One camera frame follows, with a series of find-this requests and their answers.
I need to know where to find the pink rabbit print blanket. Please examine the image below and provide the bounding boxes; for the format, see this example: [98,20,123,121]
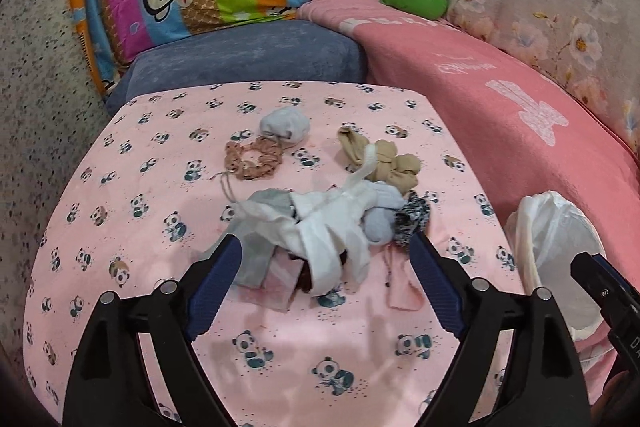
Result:
[297,0,640,290]

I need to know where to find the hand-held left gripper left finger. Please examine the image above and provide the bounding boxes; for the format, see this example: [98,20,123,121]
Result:
[62,234,246,427]

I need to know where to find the light blue sock ball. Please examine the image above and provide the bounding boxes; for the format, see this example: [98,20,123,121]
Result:
[259,107,311,144]
[362,187,407,251]

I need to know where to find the blue-grey cushion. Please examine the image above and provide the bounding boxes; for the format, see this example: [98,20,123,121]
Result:
[105,19,369,116]

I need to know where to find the beige stocking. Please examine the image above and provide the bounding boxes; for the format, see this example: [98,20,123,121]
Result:
[336,125,420,194]

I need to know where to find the white cloth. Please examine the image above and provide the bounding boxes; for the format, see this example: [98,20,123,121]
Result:
[287,144,403,299]

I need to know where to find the thin beige string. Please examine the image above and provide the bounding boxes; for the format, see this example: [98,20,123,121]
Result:
[215,171,242,208]

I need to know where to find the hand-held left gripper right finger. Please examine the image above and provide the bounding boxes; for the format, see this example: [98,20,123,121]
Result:
[407,231,593,427]

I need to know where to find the bin with white plastic bag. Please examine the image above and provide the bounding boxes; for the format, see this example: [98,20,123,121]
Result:
[505,191,617,354]

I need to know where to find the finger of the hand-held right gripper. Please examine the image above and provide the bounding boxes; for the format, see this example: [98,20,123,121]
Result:
[570,251,640,325]

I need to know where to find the black white patterned sock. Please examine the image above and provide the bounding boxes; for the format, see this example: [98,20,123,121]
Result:
[394,192,432,249]

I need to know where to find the pink panda print cloth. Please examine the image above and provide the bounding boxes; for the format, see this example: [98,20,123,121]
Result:
[22,79,527,427]

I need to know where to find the small pink cloth piece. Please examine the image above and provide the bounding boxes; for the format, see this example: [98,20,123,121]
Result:
[382,247,427,311]

